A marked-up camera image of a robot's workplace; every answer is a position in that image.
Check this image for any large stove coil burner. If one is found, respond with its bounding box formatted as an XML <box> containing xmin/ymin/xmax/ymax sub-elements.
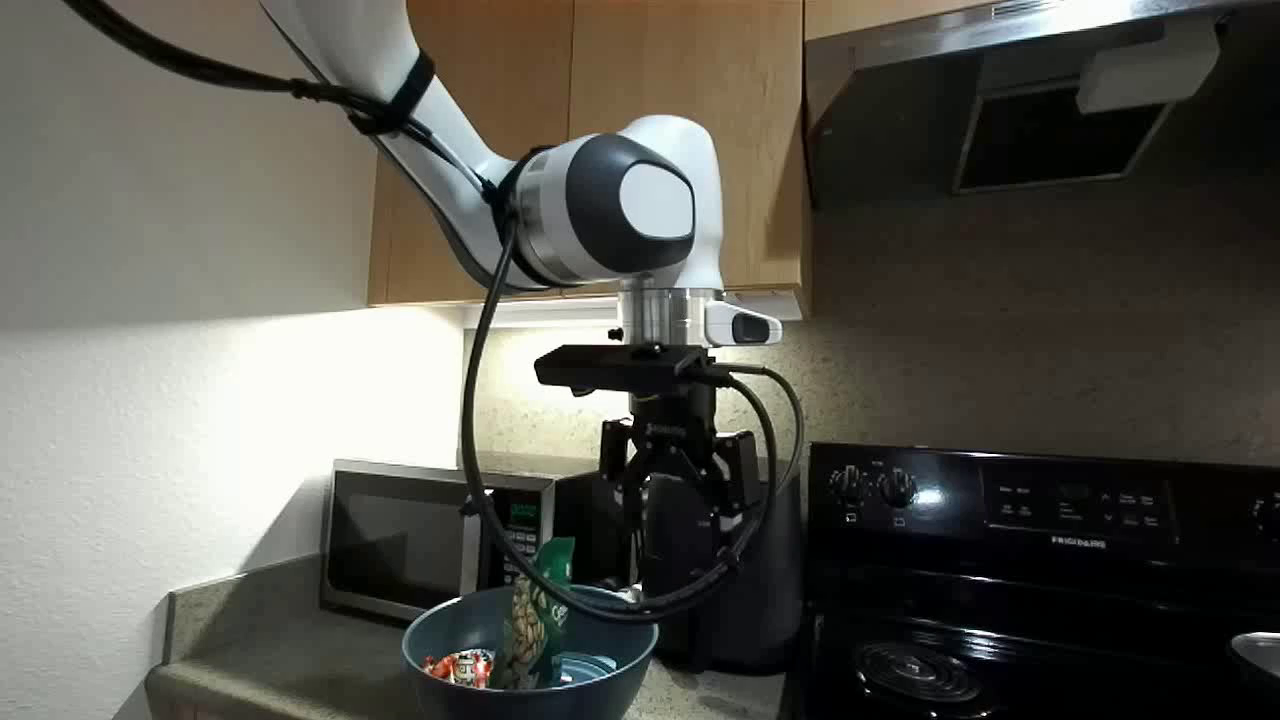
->
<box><xmin>854</xmin><ymin>635</ymin><xmax>991</xmax><ymax>711</ymax></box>

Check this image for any green pistachio sachet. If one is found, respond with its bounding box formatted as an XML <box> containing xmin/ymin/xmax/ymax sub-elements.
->
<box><xmin>500</xmin><ymin>535</ymin><xmax>582</xmax><ymax>693</ymax></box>

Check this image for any under cabinet light strip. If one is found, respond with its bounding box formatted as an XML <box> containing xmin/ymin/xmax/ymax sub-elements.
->
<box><xmin>464</xmin><ymin>289</ymin><xmax>810</xmax><ymax>336</ymax></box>

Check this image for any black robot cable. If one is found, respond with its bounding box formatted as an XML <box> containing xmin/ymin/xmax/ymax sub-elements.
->
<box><xmin>62</xmin><ymin>0</ymin><xmax>810</xmax><ymax>627</ymax></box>

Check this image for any black stove knob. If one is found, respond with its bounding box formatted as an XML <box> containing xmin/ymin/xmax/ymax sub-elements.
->
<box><xmin>829</xmin><ymin>462</ymin><xmax>872</xmax><ymax>513</ymax></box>
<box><xmin>872</xmin><ymin>462</ymin><xmax>925</xmax><ymax>513</ymax></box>

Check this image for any black electric stove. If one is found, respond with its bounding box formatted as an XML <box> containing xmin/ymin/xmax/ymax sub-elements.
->
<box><xmin>786</xmin><ymin>440</ymin><xmax>1280</xmax><ymax>720</ymax></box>

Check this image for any dark grey countertop appliance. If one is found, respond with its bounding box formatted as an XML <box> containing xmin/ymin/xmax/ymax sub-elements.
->
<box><xmin>586</xmin><ymin>454</ymin><xmax>811</xmax><ymax>675</ymax></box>

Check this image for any white hood lamp cover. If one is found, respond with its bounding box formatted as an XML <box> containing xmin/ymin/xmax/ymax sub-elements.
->
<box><xmin>1075</xmin><ymin>21</ymin><xmax>1224</xmax><ymax>115</ymax></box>

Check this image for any steel range hood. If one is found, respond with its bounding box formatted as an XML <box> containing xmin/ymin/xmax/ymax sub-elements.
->
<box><xmin>802</xmin><ymin>0</ymin><xmax>1280</xmax><ymax>213</ymax></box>

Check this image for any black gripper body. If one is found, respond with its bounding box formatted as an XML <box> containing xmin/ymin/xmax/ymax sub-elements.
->
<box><xmin>601</xmin><ymin>381</ymin><xmax>752</xmax><ymax>501</ymax></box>

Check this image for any blue bowl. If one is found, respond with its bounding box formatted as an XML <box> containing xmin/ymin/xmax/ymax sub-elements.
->
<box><xmin>396</xmin><ymin>582</ymin><xmax>665</xmax><ymax>720</ymax></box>

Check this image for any wooden wall cabinet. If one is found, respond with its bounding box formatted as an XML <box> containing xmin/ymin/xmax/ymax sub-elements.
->
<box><xmin>368</xmin><ymin>0</ymin><xmax>811</xmax><ymax>310</ymax></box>

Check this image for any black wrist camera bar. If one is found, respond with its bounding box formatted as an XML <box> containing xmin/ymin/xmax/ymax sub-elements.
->
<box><xmin>534</xmin><ymin>342</ymin><xmax>736</xmax><ymax>401</ymax></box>

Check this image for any grey metal pan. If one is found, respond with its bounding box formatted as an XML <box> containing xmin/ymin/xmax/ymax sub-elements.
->
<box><xmin>1230</xmin><ymin>627</ymin><xmax>1280</xmax><ymax>689</ymax></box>

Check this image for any black steel microwave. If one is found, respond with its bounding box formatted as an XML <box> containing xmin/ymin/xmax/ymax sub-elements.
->
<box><xmin>317</xmin><ymin>456</ymin><xmax>597</xmax><ymax>627</ymax></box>

